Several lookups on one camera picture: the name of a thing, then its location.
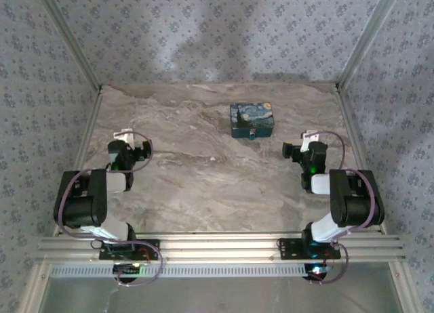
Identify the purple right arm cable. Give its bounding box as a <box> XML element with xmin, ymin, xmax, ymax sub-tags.
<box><xmin>330</xmin><ymin>169</ymin><xmax>378</xmax><ymax>249</ymax></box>

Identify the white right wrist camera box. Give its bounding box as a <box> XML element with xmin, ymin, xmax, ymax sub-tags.
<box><xmin>300</xmin><ymin>129</ymin><xmax>321</xmax><ymax>152</ymax></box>

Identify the purple wrist camera cable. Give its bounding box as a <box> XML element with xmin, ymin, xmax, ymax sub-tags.
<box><xmin>313</xmin><ymin>130</ymin><xmax>346</xmax><ymax>173</ymax></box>
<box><xmin>125</xmin><ymin>131</ymin><xmax>154</xmax><ymax>174</ymax></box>

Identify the aluminium left table edge rail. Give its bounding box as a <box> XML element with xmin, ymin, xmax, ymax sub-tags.
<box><xmin>50</xmin><ymin>85</ymin><xmax>104</xmax><ymax>236</ymax></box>

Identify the circuit board with led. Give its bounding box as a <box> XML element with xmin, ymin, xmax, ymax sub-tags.
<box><xmin>113</xmin><ymin>263</ymin><xmax>142</xmax><ymax>277</ymax></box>
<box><xmin>304</xmin><ymin>263</ymin><xmax>330</xmax><ymax>280</ymax></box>

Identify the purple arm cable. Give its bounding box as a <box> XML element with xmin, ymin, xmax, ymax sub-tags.
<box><xmin>330</xmin><ymin>169</ymin><xmax>378</xmax><ymax>249</ymax></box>
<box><xmin>55</xmin><ymin>169</ymin><xmax>118</xmax><ymax>243</ymax></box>

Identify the aluminium crossbeam extrusion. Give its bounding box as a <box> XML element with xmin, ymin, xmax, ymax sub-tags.
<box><xmin>35</xmin><ymin>232</ymin><xmax>406</xmax><ymax>264</ymax></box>

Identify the right circuit board with LED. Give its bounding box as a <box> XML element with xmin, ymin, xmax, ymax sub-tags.
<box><xmin>304</xmin><ymin>263</ymin><xmax>330</xmax><ymax>280</ymax></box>

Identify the aluminium left frame leg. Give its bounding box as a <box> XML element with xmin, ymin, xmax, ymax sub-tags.
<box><xmin>18</xmin><ymin>262</ymin><xmax>52</xmax><ymax>313</ymax></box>

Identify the aluminium table edge rail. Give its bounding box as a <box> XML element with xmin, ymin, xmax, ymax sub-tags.
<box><xmin>50</xmin><ymin>85</ymin><xmax>104</xmax><ymax>236</ymax></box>
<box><xmin>334</xmin><ymin>85</ymin><xmax>389</xmax><ymax>235</ymax></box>

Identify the aluminium left frame post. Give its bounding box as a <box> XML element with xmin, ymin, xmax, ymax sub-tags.
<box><xmin>33</xmin><ymin>0</ymin><xmax>104</xmax><ymax>91</ymax></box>

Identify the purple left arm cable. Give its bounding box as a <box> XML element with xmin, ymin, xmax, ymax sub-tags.
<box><xmin>55</xmin><ymin>169</ymin><xmax>118</xmax><ymax>243</ymax></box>

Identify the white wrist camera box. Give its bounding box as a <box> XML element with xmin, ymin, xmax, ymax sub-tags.
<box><xmin>113</xmin><ymin>128</ymin><xmax>135</xmax><ymax>148</ymax></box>
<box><xmin>300</xmin><ymin>129</ymin><xmax>321</xmax><ymax>152</ymax></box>

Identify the left circuit board with LED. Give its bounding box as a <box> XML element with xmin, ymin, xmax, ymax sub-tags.
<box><xmin>113</xmin><ymin>263</ymin><xmax>142</xmax><ymax>277</ymax></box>

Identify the aluminium right frame post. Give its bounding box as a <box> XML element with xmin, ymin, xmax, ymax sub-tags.
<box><xmin>334</xmin><ymin>0</ymin><xmax>406</xmax><ymax>91</ymax></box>

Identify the aluminium right frame leg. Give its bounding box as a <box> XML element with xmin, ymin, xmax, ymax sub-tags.
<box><xmin>388</xmin><ymin>260</ymin><xmax>423</xmax><ymax>313</ymax></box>

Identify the purple right wrist camera cable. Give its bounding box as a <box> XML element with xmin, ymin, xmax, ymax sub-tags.
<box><xmin>313</xmin><ymin>130</ymin><xmax>346</xmax><ymax>173</ymax></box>

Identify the aluminium right table edge rail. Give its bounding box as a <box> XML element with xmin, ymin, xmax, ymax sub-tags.
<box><xmin>334</xmin><ymin>85</ymin><xmax>389</xmax><ymax>235</ymax></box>

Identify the aluminium frame leg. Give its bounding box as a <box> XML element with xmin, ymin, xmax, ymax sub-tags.
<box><xmin>18</xmin><ymin>262</ymin><xmax>52</xmax><ymax>313</ymax></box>
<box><xmin>388</xmin><ymin>260</ymin><xmax>423</xmax><ymax>313</ymax></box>

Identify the starry night print tin box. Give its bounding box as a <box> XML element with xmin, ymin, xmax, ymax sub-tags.
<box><xmin>229</xmin><ymin>102</ymin><xmax>276</xmax><ymax>140</ymax></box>

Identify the grey slotted cable duct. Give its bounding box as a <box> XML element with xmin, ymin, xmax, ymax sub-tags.
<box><xmin>47</xmin><ymin>262</ymin><xmax>340</xmax><ymax>279</ymax></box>

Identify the purple left wrist camera cable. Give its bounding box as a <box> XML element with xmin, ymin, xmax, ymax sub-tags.
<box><xmin>125</xmin><ymin>131</ymin><xmax>154</xmax><ymax>174</ymax></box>

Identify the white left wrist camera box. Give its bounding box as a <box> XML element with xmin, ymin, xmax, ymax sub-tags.
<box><xmin>113</xmin><ymin>128</ymin><xmax>135</xmax><ymax>148</ymax></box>

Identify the grey metal lower panel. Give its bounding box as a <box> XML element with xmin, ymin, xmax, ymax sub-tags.
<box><xmin>37</xmin><ymin>277</ymin><xmax>404</xmax><ymax>313</ymax></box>

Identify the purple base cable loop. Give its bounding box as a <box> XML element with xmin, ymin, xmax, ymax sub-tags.
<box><xmin>310</xmin><ymin>243</ymin><xmax>350</xmax><ymax>286</ymax></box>
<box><xmin>115</xmin><ymin>240</ymin><xmax>164</xmax><ymax>287</ymax></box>

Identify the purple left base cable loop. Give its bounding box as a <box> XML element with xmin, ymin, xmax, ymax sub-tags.
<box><xmin>115</xmin><ymin>240</ymin><xmax>164</xmax><ymax>287</ymax></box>

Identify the aluminium frame post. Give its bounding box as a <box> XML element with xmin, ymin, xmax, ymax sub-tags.
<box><xmin>334</xmin><ymin>0</ymin><xmax>406</xmax><ymax>91</ymax></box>
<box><xmin>33</xmin><ymin>0</ymin><xmax>104</xmax><ymax>91</ymax></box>

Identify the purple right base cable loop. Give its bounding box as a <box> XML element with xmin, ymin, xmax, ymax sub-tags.
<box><xmin>310</xmin><ymin>243</ymin><xmax>350</xmax><ymax>286</ymax></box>

